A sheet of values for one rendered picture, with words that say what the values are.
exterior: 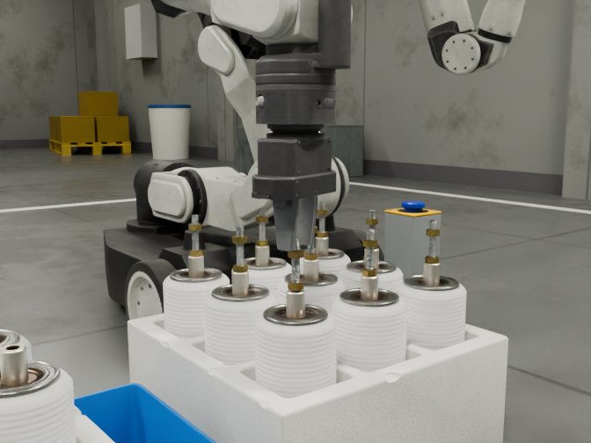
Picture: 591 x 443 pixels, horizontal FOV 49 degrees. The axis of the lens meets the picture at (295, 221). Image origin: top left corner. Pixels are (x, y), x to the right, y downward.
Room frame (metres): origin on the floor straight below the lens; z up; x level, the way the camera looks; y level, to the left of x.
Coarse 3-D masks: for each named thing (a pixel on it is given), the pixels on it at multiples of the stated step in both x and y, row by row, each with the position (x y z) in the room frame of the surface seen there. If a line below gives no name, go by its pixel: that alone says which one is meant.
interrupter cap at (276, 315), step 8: (264, 312) 0.73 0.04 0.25; (272, 312) 0.73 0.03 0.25; (280, 312) 0.74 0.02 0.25; (312, 312) 0.74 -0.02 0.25; (320, 312) 0.74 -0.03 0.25; (272, 320) 0.70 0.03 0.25; (280, 320) 0.71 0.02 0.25; (288, 320) 0.70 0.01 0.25; (296, 320) 0.70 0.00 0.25; (304, 320) 0.71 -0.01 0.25; (312, 320) 0.70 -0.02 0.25; (320, 320) 0.71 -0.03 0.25
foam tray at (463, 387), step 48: (144, 336) 0.88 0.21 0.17; (480, 336) 0.86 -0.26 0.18; (144, 384) 0.89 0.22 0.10; (192, 384) 0.77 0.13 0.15; (240, 384) 0.70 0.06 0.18; (336, 384) 0.70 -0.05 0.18; (384, 384) 0.71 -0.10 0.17; (432, 384) 0.76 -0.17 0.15; (480, 384) 0.82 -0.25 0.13; (240, 432) 0.69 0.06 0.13; (288, 432) 0.63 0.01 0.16; (336, 432) 0.67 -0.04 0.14; (384, 432) 0.71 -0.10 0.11; (432, 432) 0.77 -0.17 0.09; (480, 432) 0.83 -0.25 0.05
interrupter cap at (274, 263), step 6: (246, 258) 1.01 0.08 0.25; (252, 258) 1.02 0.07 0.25; (270, 258) 1.02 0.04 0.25; (276, 258) 1.02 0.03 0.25; (246, 264) 0.98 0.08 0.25; (252, 264) 0.99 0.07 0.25; (270, 264) 0.99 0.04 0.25; (276, 264) 0.98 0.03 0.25; (282, 264) 0.98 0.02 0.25; (258, 270) 0.95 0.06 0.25; (264, 270) 0.95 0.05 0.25
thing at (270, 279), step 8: (288, 264) 1.00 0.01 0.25; (256, 272) 0.95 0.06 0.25; (264, 272) 0.95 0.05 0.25; (272, 272) 0.95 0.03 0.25; (280, 272) 0.96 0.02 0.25; (288, 272) 0.97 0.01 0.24; (256, 280) 0.94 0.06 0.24; (264, 280) 0.94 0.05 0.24; (272, 280) 0.95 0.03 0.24; (280, 280) 0.95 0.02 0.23; (272, 288) 0.95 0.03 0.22
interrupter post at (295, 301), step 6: (288, 294) 0.72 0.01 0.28; (294, 294) 0.72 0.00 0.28; (300, 294) 0.72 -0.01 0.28; (288, 300) 0.72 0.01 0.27; (294, 300) 0.72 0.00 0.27; (300, 300) 0.72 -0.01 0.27; (288, 306) 0.72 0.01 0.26; (294, 306) 0.72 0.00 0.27; (300, 306) 0.72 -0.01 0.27; (288, 312) 0.72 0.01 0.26; (294, 312) 0.72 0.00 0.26; (300, 312) 0.72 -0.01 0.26; (294, 318) 0.72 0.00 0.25
